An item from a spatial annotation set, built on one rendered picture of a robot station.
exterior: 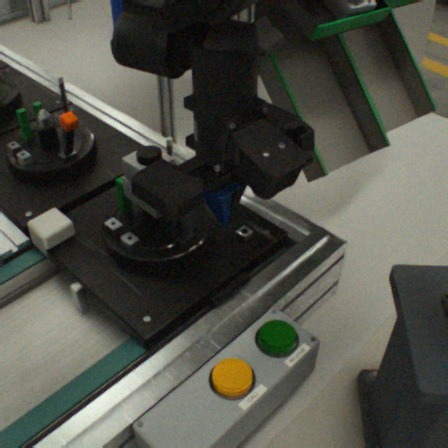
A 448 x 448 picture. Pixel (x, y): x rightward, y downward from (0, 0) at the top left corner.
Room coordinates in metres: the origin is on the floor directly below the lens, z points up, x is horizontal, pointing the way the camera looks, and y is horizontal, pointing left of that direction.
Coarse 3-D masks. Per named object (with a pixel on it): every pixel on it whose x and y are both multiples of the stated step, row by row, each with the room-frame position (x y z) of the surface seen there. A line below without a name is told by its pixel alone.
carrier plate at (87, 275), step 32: (96, 224) 0.53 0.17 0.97; (256, 224) 0.53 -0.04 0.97; (64, 256) 0.47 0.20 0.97; (96, 256) 0.47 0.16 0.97; (224, 256) 0.47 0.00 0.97; (256, 256) 0.47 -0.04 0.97; (96, 288) 0.42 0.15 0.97; (128, 288) 0.42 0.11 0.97; (160, 288) 0.42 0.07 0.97; (192, 288) 0.42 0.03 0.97; (128, 320) 0.37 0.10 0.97; (160, 320) 0.37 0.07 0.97
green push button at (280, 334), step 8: (272, 320) 0.37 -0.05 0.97; (280, 320) 0.37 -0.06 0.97; (264, 328) 0.36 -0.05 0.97; (272, 328) 0.36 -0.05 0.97; (280, 328) 0.36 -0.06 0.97; (288, 328) 0.36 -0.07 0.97; (264, 336) 0.35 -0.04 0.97; (272, 336) 0.35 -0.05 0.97; (280, 336) 0.35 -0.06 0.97; (288, 336) 0.35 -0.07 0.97; (296, 336) 0.35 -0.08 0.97; (264, 344) 0.34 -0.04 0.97; (272, 344) 0.34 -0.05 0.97; (280, 344) 0.34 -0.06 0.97; (288, 344) 0.34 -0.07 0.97; (272, 352) 0.33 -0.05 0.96; (280, 352) 0.33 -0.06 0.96
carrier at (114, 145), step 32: (64, 96) 0.75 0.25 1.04; (32, 128) 0.74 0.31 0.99; (96, 128) 0.77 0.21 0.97; (0, 160) 0.68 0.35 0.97; (32, 160) 0.65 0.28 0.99; (64, 160) 0.64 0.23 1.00; (96, 160) 0.68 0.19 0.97; (0, 192) 0.60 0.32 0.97; (32, 192) 0.60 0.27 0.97; (64, 192) 0.60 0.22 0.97; (96, 192) 0.61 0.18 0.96
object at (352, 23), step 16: (288, 0) 0.65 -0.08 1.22; (304, 0) 0.68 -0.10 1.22; (320, 0) 0.68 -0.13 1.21; (384, 0) 0.69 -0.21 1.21; (304, 16) 0.62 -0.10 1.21; (320, 16) 0.65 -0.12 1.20; (368, 16) 0.65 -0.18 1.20; (384, 16) 0.68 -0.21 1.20; (304, 32) 0.62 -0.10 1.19; (320, 32) 0.61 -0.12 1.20; (336, 32) 0.63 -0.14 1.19
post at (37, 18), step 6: (30, 0) 1.58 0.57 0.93; (36, 0) 1.57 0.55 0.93; (42, 0) 1.58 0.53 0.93; (30, 6) 1.58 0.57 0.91; (36, 6) 1.56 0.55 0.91; (42, 6) 1.58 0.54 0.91; (30, 12) 1.58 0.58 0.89; (36, 12) 1.56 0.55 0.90; (42, 12) 1.59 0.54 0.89; (48, 12) 1.59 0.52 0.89; (36, 18) 1.56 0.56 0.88; (42, 18) 1.58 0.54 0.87; (48, 18) 1.59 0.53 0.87
